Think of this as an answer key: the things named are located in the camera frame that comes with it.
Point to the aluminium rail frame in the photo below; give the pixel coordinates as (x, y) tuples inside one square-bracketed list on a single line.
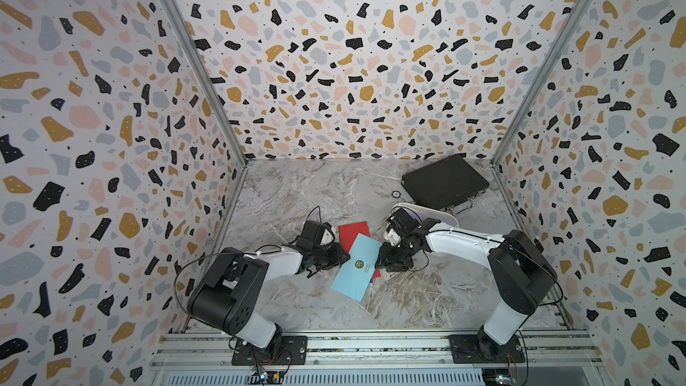
[(381, 357)]

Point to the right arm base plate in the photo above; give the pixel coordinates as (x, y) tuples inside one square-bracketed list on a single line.
[(479, 348)]

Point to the white storage box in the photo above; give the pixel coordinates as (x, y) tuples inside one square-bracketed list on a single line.
[(421, 213)]

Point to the light blue envelope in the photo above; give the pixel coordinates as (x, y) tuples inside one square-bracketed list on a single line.
[(356, 274)]

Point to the red envelope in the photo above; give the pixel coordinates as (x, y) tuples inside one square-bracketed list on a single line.
[(348, 234)]

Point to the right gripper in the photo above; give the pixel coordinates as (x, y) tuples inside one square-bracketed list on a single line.
[(388, 263)]

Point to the black case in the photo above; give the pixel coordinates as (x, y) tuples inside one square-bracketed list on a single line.
[(444, 184)]

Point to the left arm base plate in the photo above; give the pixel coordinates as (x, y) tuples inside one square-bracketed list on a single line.
[(283, 351)]

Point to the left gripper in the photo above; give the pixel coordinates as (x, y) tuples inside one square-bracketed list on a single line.
[(337, 258)]

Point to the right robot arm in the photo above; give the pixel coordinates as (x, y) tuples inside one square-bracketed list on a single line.
[(523, 276)]

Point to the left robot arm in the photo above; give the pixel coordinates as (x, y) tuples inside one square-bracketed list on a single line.
[(226, 296)]

